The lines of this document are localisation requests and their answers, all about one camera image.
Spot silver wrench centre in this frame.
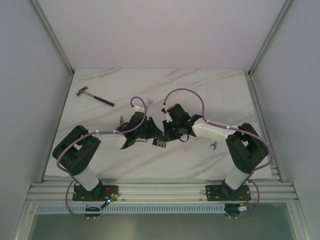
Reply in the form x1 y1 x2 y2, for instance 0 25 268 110
146 98 153 110

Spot silver wrench right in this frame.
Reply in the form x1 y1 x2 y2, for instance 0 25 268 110
210 141 218 150

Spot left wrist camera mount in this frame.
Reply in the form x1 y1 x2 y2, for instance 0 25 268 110
132 105 145 114

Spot black fuse box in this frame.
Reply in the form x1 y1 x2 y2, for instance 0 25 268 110
152 136 167 148

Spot orange handled pliers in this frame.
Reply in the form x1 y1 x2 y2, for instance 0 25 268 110
117 115 126 129

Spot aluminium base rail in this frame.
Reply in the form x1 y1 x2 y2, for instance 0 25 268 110
25 177 299 216

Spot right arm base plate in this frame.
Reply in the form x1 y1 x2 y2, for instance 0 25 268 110
204 184 252 202

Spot silver wrench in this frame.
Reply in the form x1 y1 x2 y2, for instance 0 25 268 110
146 98 153 110
210 141 218 150

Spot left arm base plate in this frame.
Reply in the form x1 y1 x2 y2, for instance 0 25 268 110
72 184 119 202

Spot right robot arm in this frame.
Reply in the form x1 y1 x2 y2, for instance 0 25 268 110
161 103 269 200

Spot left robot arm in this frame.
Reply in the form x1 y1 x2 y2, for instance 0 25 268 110
52 111 163 201

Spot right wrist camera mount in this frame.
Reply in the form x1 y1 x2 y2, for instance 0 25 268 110
161 104 173 123

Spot black handled hammer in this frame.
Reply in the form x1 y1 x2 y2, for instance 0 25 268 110
76 86 115 107

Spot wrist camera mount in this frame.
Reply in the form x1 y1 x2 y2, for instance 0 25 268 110
132 105 145 114
161 104 173 123

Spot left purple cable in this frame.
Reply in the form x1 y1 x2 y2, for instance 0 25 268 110
56 96 146 221

